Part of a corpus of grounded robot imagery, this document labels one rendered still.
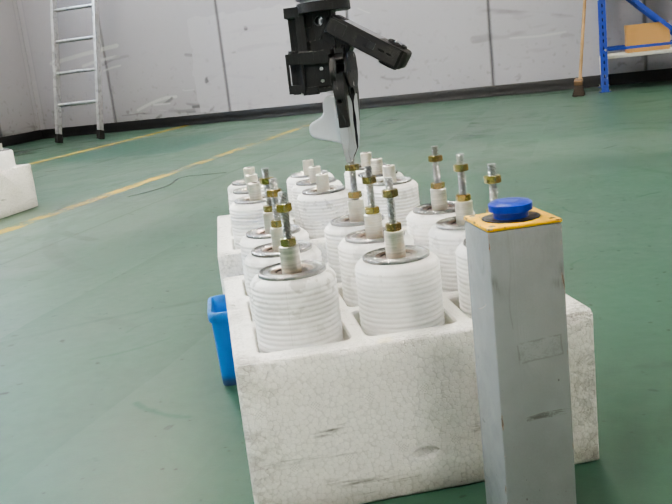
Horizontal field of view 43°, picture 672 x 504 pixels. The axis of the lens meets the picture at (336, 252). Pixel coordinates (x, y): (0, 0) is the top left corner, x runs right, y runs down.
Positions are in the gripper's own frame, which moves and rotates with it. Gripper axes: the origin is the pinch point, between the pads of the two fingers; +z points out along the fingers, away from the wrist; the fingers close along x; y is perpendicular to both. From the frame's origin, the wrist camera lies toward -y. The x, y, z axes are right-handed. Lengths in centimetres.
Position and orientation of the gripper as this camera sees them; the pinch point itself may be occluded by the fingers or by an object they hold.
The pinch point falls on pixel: (354, 151)
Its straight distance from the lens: 117.0
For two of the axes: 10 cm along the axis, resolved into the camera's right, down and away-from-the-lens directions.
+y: -9.7, 0.6, 2.4
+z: 1.1, 9.7, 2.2
